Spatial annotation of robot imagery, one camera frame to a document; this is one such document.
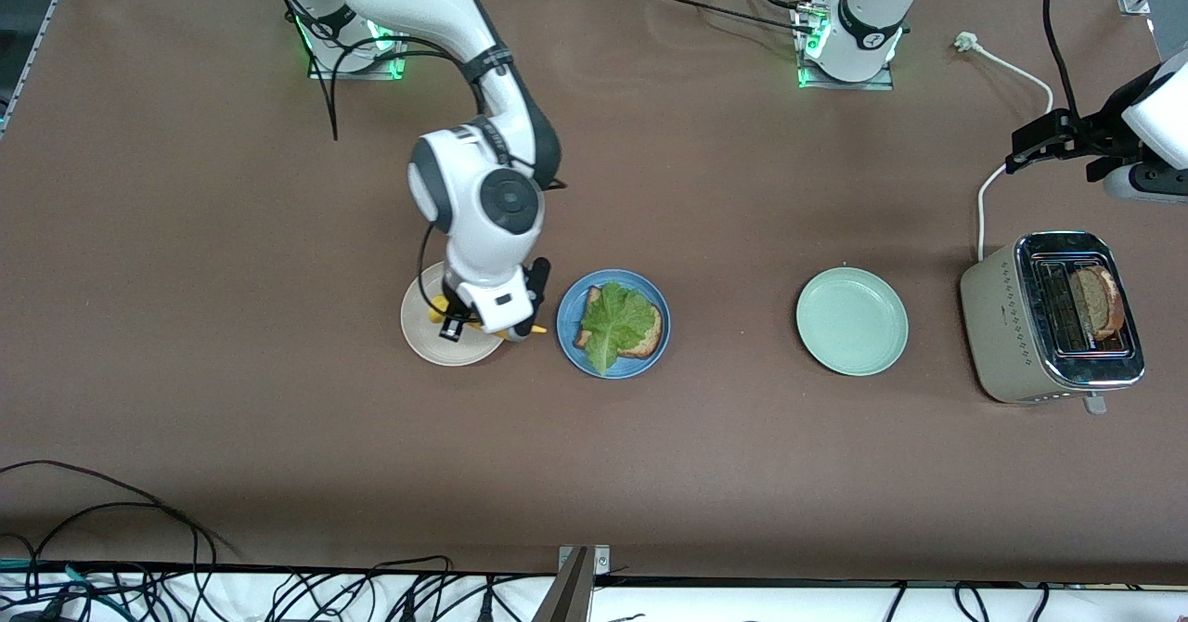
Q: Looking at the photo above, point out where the teal cable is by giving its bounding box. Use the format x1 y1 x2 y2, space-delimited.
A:
0 559 131 619

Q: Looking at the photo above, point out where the thin dark cable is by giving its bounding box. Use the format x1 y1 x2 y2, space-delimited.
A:
0 460 240 563

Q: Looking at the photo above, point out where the arched black cable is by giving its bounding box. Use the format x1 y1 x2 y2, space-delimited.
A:
32 501 216 600

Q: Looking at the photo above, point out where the white toaster power cord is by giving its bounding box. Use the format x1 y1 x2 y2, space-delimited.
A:
954 32 1054 263

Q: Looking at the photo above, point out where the black base cable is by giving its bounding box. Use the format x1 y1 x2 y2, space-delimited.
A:
640 0 822 38

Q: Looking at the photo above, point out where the beige plate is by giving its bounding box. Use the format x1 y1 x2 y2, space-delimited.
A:
400 263 507 368

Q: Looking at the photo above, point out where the green lettuce leaf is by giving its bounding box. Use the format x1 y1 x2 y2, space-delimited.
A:
581 280 655 377

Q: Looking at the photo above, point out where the yellow squeeze bottle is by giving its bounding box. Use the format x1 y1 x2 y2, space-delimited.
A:
425 295 549 342

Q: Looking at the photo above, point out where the aluminium frame post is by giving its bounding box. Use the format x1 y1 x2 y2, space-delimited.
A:
534 546 611 622

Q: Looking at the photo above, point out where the green plate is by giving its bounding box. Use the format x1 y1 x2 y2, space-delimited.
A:
795 266 910 378

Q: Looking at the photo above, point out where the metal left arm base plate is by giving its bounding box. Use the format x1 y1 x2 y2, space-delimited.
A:
794 5 897 92

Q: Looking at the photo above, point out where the brown bread slice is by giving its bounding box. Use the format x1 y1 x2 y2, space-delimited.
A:
1067 266 1127 343
573 286 666 360

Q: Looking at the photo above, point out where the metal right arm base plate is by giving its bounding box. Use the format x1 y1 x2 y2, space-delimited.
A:
306 9 414 82

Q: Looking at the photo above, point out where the beige chrome toaster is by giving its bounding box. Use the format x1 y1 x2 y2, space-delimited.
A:
960 230 1145 416

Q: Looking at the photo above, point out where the looped black cable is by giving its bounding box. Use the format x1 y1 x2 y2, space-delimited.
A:
371 555 458 622

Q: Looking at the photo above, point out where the blue plate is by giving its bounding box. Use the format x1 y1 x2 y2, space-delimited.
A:
556 269 672 381

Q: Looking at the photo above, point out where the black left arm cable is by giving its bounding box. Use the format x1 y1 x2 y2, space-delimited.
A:
1043 0 1084 123

